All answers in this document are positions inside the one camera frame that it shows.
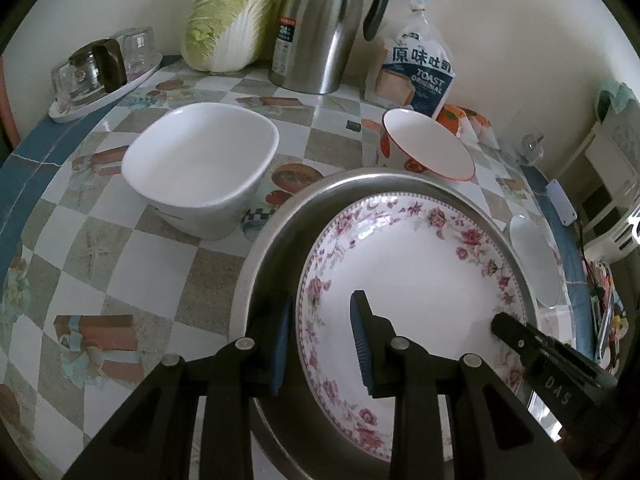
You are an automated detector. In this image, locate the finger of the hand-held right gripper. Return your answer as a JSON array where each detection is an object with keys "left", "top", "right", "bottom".
[{"left": 491, "top": 311, "right": 552, "bottom": 362}]

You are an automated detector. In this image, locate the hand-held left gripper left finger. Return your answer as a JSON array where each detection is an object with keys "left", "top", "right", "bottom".
[{"left": 62, "top": 294, "right": 297, "bottom": 480}]

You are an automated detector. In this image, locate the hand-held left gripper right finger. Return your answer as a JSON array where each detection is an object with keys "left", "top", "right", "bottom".
[{"left": 349, "top": 290, "right": 583, "bottom": 480}]

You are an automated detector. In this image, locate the small white patterned bowl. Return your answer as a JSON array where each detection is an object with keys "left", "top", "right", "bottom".
[{"left": 509, "top": 214, "right": 561, "bottom": 309}]

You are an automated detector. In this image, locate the stainless steel basin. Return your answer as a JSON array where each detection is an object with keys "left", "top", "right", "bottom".
[{"left": 229, "top": 169, "right": 573, "bottom": 480}]

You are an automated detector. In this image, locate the round pink floral plate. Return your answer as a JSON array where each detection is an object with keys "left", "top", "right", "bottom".
[{"left": 296, "top": 195, "right": 531, "bottom": 463}]

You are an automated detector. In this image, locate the large red floral bowl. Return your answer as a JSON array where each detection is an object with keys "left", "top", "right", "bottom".
[{"left": 377, "top": 108, "right": 476, "bottom": 182}]

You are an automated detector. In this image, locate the colourful clutter pile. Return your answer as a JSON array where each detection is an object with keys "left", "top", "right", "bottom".
[{"left": 582, "top": 255, "right": 631, "bottom": 371}]

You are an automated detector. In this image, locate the clear glass mug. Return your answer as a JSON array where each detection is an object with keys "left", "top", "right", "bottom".
[{"left": 500, "top": 125, "right": 546, "bottom": 167}]

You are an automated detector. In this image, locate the white chair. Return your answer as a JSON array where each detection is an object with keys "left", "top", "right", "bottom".
[{"left": 575, "top": 80, "right": 640, "bottom": 263}]

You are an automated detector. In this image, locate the white square bowl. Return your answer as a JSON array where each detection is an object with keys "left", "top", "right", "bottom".
[{"left": 121, "top": 102, "right": 280, "bottom": 241}]

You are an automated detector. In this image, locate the white orange snack packet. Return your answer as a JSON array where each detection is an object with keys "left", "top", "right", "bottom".
[{"left": 462, "top": 110, "right": 501, "bottom": 150}]

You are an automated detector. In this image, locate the sliced bread bag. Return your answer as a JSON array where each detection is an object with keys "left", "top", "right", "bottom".
[{"left": 364, "top": 0, "right": 457, "bottom": 117}]

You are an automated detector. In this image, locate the white oval tray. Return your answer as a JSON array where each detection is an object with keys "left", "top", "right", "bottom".
[{"left": 48, "top": 52, "right": 163, "bottom": 124}]

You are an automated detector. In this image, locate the stainless steel thermos jug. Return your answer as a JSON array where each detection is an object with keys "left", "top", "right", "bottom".
[{"left": 268, "top": 0, "right": 392, "bottom": 95}]

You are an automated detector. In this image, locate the clear glass cup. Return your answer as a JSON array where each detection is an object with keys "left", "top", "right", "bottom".
[
  {"left": 50, "top": 62, "right": 72, "bottom": 97},
  {"left": 112, "top": 26, "right": 157, "bottom": 81}
]

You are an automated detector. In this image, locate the napa cabbage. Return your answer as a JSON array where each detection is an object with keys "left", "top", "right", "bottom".
[{"left": 180, "top": 0, "right": 279, "bottom": 73}]

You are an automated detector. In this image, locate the glass teapot dark handle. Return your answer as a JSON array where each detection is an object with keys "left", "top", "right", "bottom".
[{"left": 50, "top": 38, "right": 128, "bottom": 106}]

